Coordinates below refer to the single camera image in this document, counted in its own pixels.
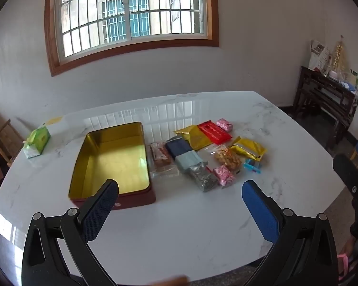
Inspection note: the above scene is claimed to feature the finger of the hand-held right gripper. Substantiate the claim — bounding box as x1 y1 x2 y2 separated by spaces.
332 154 358 242

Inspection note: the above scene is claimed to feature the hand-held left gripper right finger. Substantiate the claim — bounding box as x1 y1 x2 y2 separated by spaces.
242 180 339 286

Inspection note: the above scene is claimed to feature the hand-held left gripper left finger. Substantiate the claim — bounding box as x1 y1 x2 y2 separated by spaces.
22 179 120 286

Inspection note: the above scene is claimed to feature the blue snack packet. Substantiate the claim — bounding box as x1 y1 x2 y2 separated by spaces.
243 159 262 174

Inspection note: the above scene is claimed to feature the pink candy packet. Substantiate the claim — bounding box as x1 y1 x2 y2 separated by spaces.
213 165 237 187
216 118 234 132

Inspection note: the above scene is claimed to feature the red tin box gold inside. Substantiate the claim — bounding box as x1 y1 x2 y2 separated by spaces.
68 122 156 210

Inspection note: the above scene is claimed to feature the clear bag of peanuts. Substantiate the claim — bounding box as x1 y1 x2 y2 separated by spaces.
202 144 243 171

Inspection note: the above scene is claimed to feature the gold zip pouch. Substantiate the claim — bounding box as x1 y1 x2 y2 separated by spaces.
229 136 267 162

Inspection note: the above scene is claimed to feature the silver dark tea packet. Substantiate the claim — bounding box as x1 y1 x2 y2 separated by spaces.
188 164 219 192

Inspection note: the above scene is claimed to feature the clear biscuit packet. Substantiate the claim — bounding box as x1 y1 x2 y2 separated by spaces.
150 142 180 177

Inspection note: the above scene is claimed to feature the grey-blue snack packet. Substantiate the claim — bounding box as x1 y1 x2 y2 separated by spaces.
175 151 208 174

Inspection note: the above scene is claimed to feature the red snack packet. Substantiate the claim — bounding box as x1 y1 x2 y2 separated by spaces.
197 120 232 144

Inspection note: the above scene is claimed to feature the navy snack packet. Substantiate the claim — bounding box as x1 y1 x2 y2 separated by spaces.
165 138 192 159

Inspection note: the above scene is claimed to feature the large gold foil packet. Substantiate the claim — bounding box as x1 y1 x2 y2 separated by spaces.
174 124 210 151

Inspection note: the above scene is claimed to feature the dark wooden side table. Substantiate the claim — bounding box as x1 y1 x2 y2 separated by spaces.
292 66 358 151

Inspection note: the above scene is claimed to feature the pink sandal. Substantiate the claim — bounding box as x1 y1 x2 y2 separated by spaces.
338 252 358 283

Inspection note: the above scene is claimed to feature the green box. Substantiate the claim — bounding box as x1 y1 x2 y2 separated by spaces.
347 69 358 91

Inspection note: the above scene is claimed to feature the green tissue pack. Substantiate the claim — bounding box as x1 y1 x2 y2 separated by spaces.
23 127 51 159

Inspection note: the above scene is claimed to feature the gold tree ornament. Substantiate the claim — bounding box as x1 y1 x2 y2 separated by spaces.
331 35 350 75

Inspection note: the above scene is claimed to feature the light wooden chair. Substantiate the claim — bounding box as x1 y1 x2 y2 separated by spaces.
0 119 24 167

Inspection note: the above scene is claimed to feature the wooden framed barred window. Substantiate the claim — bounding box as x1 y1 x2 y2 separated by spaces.
45 0 220 77

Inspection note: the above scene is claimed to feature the paper wall calendar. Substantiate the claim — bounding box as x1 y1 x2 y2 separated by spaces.
309 39 330 72

